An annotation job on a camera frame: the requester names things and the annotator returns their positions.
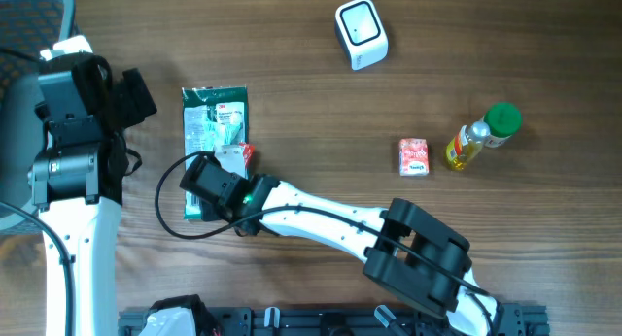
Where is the yellow dish soap bottle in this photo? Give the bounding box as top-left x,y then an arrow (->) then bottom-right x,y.
444,120 -> 491,171

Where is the red stick sachet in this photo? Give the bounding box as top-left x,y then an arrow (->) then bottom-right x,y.
239,143 -> 255,168

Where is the grey plastic mesh basket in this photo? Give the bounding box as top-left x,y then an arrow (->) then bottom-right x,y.
1,0 -> 75,215

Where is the green lid jar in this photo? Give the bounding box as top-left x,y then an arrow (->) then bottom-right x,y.
481,102 -> 523,148

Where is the small red white box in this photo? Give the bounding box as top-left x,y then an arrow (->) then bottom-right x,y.
398,138 -> 430,176

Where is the black camera cable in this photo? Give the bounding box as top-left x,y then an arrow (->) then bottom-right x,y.
154,151 -> 497,336

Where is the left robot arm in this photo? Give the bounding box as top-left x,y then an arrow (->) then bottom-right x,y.
29,35 -> 157,335

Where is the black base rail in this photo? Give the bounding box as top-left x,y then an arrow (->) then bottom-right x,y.
116,304 -> 550,336

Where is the white barcode scanner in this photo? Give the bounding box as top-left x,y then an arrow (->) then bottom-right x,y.
334,0 -> 389,71

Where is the green white plastic packet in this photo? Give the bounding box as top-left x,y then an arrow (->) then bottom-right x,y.
181,85 -> 252,221

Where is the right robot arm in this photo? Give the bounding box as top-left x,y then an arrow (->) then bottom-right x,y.
180,151 -> 498,335

